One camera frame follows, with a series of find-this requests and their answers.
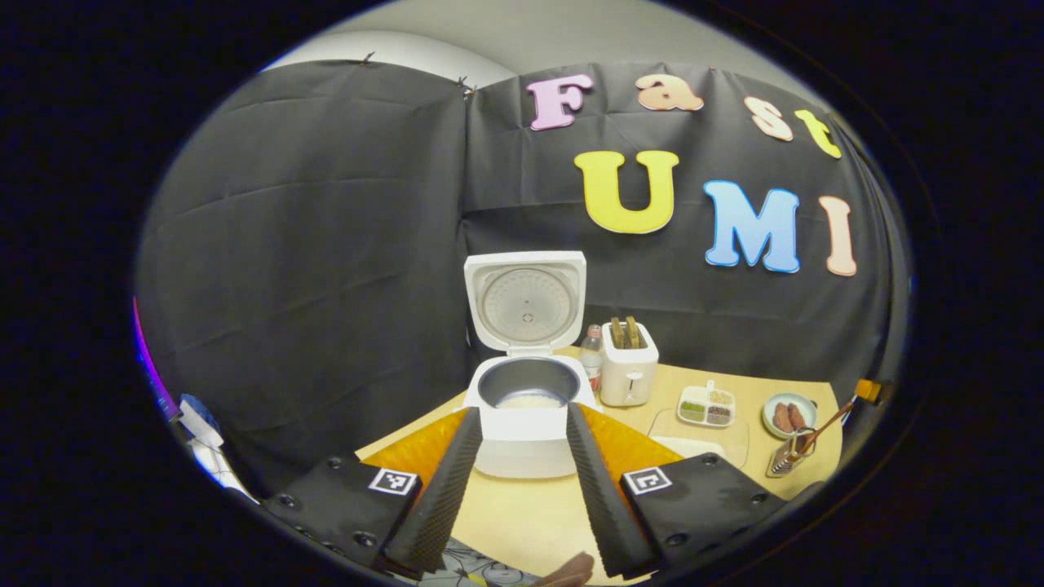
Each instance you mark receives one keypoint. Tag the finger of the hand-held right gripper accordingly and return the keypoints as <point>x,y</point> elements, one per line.
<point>874,391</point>

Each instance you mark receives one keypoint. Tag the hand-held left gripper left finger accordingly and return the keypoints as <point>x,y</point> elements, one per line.
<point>436,497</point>

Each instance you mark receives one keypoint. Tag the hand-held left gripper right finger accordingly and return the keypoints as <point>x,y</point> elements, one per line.
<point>603,497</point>

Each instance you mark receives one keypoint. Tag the brown wooden spoon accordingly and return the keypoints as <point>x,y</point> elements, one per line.
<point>828,422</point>

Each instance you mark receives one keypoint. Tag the white rice cooker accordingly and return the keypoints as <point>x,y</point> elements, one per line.
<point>530,444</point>

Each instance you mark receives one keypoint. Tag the metal mesh chopstick holder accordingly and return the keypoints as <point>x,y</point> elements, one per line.
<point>785,461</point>

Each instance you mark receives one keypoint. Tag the white rice heap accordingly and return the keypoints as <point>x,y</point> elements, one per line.
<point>530,400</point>

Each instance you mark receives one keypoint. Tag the green round plate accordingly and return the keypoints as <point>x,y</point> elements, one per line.
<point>807,403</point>

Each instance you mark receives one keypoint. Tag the brown sausage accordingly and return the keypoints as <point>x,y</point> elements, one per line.
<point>782,417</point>
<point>798,416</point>

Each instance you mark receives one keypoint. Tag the white toaster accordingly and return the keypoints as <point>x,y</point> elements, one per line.
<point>628,379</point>

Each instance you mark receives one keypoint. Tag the small clear bottle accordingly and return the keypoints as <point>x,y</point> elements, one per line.
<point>591,363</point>

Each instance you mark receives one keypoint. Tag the white divided grain dish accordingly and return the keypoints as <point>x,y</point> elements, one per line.
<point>705,405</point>

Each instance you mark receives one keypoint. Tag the brown bread slice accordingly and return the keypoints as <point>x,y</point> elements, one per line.
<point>632,331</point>
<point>617,333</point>

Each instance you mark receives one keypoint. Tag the white papers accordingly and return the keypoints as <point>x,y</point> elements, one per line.
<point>216,465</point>

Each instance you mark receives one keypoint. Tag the blue object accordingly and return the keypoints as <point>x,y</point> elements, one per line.
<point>196,410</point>

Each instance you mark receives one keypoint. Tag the black backdrop cloth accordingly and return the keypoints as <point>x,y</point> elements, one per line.
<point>310,244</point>

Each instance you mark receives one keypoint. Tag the computer monitor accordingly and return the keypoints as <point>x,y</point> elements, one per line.
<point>151,367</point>

